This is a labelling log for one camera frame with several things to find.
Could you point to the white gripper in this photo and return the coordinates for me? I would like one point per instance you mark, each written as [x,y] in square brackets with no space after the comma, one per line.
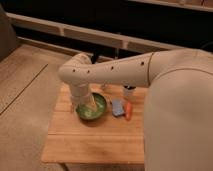
[86,99]

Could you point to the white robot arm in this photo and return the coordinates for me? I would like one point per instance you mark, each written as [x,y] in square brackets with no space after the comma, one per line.
[178,108]

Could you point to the green ceramic bowl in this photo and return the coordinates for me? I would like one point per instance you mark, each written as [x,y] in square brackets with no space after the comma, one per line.
[87,113]

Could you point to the blue sponge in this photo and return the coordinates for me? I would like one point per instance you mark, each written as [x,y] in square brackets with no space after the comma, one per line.
[117,107]

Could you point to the orange carrot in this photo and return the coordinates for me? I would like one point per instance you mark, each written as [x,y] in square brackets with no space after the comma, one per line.
[128,111]

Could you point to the wooden table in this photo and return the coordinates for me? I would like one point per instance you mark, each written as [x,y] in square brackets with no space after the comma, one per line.
[107,140]

